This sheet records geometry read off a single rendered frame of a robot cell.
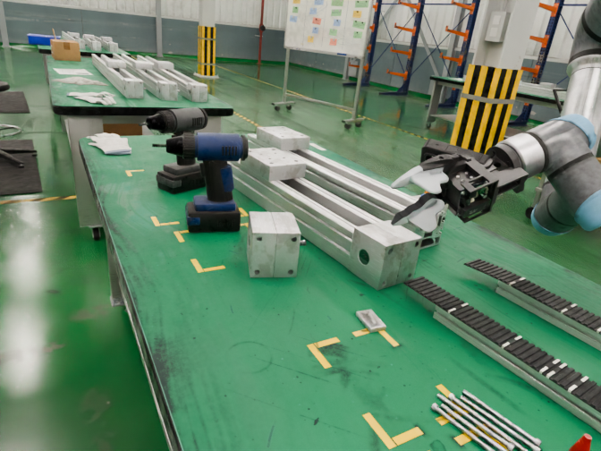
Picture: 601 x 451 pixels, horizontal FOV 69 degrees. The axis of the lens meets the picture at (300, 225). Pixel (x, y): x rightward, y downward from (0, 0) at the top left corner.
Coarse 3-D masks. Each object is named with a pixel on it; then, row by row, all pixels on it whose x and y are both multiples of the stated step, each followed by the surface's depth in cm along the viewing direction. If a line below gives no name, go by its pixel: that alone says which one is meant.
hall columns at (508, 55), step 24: (528, 0) 346; (528, 24) 356; (480, 48) 377; (504, 48) 354; (480, 72) 373; (504, 72) 363; (480, 96) 375; (504, 96) 374; (456, 120) 400; (480, 120) 378; (504, 120) 387; (456, 144) 403; (480, 144) 384
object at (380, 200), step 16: (256, 144) 154; (304, 160) 132; (320, 160) 135; (320, 176) 126; (336, 176) 120; (352, 176) 124; (336, 192) 120; (352, 192) 116; (368, 192) 110; (384, 192) 115; (400, 192) 113; (368, 208) 110; (384, 208) 107; (400, 208) 102; (432, 240) 105
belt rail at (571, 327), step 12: (504, 288) 87; (516, 300) 84; (528, 300) 82; (540, 312) 81; (552, 312) 79; (564, 324) 78; (576, 324) 76; (576, 336) 76; (588, 336) 75; (600, 336) 73; (600, 348) 73
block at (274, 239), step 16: (256, 224) 83; (272, 224) 84; (288, 224) 85; (256, 240) 81; (272, 240) 81; (288, 240) 82; (304, 240) 89; (256, 256) 82; (272, 256) 83; (288, 256) 83; (256, 272) 84; (272, 272) 84; (288, 272) 85
